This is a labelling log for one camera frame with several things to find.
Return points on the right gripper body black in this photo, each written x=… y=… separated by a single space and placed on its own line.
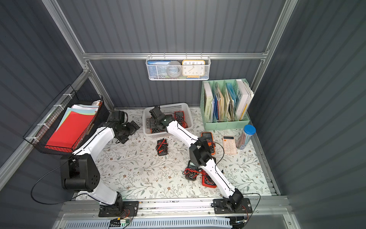
x=154 y=125

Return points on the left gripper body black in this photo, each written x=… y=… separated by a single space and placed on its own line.
x=131 y=127

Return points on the red paper folder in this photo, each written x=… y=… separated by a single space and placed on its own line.
x=69 y=133

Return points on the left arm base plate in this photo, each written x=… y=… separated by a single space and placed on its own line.
x=120 y=209

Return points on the blue box in wall basket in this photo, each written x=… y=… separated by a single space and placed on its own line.
x=157 y=69

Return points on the white plastic perforated basket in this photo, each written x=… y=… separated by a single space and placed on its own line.
x=169 y=110

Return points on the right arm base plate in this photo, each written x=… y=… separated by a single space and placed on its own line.
x=222 y=206

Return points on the black wire side basket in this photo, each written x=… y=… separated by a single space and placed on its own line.
x=70 y=100

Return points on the pink white calculator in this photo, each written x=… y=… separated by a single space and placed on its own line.
x=229 y=145

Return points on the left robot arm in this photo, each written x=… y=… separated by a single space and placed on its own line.
x=79 y=172

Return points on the white wire wall basket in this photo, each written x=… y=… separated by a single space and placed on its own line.
x=180 y=58

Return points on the green desk file organizer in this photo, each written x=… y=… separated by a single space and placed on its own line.
x=217 y=105

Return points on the grey tape roll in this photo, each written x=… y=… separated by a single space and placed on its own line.
x=174 y=69

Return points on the red multimeter with wound leads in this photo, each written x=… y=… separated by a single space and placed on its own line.
x=180 y=118

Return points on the white book in organizer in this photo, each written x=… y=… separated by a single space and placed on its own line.
x=244 y=96

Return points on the small black multimeter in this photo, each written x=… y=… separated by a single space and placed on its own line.
x=162 y=147
x=191 y=172

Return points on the small black multimeter front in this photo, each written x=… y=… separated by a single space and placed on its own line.
x=191 y=172

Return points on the blue lid clear jar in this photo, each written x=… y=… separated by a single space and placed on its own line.
x=248 y=132

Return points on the yellow white alarm clock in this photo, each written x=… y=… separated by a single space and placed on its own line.
x=193 y=68

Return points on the small black multimeter back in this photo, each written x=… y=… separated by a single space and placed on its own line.
x=162 y=147

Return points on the orange multimeter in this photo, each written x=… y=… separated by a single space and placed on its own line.
x=154 y=128
x=209 y=138

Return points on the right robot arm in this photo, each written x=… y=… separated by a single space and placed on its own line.
x=200 y=156

